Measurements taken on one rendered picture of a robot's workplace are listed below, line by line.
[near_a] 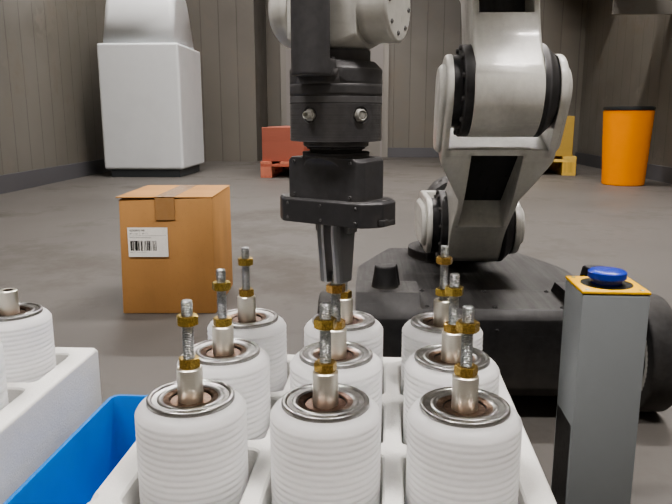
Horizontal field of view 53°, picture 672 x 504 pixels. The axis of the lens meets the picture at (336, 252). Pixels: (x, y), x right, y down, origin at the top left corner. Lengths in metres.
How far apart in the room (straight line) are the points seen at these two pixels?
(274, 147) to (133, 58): 1.34
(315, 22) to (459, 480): 0.39
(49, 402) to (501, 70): 0.76
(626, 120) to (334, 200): 4.72
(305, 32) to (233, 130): 7.18
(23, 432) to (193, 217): 0.98
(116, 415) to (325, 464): 0.48
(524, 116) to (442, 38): 7.62
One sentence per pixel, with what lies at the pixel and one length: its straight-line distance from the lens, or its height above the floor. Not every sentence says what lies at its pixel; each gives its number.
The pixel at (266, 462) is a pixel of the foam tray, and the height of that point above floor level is 0.18.
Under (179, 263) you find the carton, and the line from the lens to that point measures 1.73.
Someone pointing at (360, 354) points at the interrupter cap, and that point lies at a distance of 0.69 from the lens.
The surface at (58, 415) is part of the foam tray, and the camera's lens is 0.90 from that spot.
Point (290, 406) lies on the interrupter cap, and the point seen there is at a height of 0.25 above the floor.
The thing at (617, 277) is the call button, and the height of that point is 0.33.
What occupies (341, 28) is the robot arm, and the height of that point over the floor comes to 0.57.
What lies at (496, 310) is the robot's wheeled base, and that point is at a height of 0.19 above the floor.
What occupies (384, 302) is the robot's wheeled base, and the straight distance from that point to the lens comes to 1.09.
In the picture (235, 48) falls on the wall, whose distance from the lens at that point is 7.79.
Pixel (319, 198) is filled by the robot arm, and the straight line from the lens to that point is 0.64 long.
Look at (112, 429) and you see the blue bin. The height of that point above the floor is 0.08.
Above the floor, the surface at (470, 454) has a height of 0.23.
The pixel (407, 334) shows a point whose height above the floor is 0.24.
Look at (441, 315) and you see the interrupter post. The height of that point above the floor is 0.26.
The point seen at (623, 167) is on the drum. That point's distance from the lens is 5.32.
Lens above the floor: 0.49
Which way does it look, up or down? 11 degrees down
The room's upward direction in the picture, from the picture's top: straight up
